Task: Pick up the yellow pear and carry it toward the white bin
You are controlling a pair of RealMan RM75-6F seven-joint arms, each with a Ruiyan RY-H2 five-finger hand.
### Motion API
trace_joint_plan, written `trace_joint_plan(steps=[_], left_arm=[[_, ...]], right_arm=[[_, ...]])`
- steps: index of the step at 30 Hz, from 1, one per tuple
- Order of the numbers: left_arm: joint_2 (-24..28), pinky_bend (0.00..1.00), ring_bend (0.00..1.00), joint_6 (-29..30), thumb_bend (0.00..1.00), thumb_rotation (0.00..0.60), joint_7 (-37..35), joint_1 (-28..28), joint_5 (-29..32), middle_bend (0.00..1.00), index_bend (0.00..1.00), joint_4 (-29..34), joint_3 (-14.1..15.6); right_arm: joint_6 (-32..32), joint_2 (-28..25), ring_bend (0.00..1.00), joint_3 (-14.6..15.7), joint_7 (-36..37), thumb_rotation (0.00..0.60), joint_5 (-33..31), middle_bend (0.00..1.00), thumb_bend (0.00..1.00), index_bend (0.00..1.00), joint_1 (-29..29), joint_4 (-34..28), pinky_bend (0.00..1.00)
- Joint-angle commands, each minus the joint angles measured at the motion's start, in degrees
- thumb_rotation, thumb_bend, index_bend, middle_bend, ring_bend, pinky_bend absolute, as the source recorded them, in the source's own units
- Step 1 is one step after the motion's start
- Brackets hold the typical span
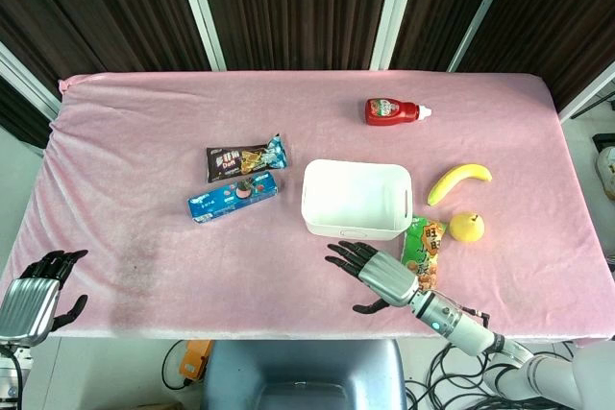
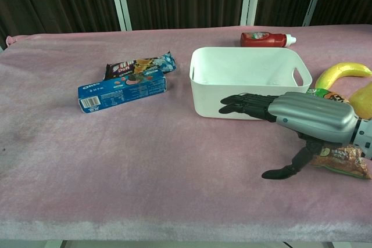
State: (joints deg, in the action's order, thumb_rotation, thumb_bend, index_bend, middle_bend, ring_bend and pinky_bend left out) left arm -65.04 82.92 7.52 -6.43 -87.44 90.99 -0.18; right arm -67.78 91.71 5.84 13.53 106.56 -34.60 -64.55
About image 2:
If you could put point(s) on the yellow banana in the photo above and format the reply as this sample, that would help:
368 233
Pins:
340 71

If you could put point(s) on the red ketchup bottle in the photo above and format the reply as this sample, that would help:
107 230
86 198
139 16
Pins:
261 39

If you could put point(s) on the pink fleece table cloth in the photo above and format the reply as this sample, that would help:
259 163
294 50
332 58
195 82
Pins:
145 158

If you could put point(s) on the blue Oreo cookie box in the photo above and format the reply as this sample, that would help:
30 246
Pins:
122 92

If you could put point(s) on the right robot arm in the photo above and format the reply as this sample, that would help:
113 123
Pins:
364 134

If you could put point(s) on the dark wafer snack pack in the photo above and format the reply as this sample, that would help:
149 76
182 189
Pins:
139 66

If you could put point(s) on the green orange snack bag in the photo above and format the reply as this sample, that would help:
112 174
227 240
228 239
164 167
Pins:
340 159

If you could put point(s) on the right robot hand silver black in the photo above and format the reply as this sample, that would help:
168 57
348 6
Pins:
314 114

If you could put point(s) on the white plastic basket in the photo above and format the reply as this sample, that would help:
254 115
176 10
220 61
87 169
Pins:
244 68

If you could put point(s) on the yellow pear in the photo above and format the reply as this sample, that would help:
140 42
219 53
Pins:
363 100

